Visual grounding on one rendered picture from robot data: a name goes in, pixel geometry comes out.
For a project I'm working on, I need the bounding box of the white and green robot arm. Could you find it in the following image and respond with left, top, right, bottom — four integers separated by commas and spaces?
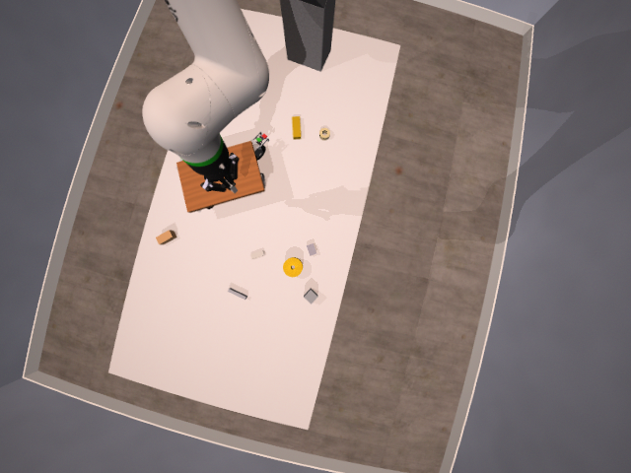
143, 0, 269, 175

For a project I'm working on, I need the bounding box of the yellow ring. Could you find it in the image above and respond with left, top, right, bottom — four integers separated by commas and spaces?
283, 257, 303, 277

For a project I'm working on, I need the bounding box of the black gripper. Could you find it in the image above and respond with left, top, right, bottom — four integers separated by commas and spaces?
200, 153, 240, 194

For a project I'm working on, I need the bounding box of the yellow rectangular block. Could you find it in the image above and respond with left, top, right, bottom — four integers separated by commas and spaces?
292, 116, 301, 140

